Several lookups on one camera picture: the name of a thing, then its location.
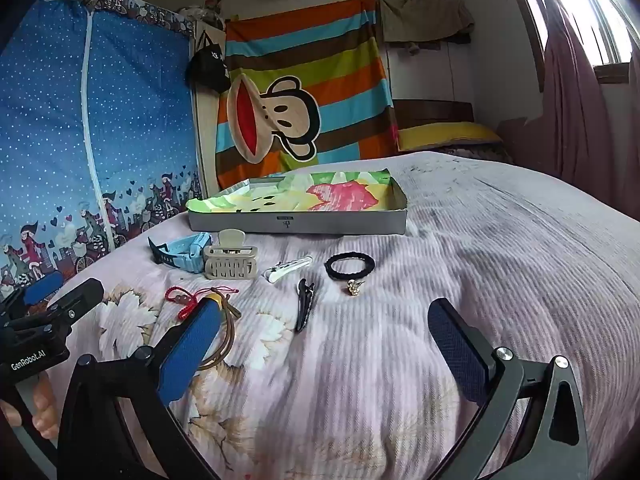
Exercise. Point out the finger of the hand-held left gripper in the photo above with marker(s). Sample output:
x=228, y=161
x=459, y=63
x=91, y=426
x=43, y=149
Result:
x=75, y=300
x=42, y=286

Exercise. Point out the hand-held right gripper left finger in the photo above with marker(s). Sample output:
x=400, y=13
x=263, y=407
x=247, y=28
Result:
x=190, y=347

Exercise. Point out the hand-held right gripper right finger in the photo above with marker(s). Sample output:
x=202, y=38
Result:
x=460, y=350

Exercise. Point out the black hair clip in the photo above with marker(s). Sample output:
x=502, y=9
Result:
x=303, y=305

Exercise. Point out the white hair clip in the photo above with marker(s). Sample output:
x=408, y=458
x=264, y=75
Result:
x=287, y=267

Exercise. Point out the grey shallow tray box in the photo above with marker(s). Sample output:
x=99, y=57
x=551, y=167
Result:
x=300, y=222

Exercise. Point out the person's left hand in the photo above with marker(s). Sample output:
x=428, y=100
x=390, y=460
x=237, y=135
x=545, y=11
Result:
x=45, y=417

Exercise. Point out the blue dotted fabric wardrobe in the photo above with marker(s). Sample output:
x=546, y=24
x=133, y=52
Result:
x=45, y=135

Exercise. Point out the colourful paper sheet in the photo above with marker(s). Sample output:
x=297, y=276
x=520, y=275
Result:
x=280, y=195

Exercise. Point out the patterned pillow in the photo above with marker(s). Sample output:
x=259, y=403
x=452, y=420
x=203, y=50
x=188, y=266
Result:
x=475, y=151

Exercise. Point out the yellow pillow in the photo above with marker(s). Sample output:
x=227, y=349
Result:
x=445, y=135

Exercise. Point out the wooden headboard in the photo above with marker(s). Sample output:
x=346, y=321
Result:
x=430, y=110

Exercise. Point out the pink curtain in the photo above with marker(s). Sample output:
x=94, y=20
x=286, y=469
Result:
x=570, y=110

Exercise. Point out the black bag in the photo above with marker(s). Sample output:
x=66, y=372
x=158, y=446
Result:
x=207, y=67

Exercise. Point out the striped monkey blanket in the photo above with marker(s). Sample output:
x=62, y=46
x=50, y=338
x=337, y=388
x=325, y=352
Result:
x=310, y=60

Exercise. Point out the olive hanging cloth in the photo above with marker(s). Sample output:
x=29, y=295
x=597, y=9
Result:
x=425, y=20

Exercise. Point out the window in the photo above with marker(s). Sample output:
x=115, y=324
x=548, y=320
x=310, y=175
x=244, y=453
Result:
x=605, y=20

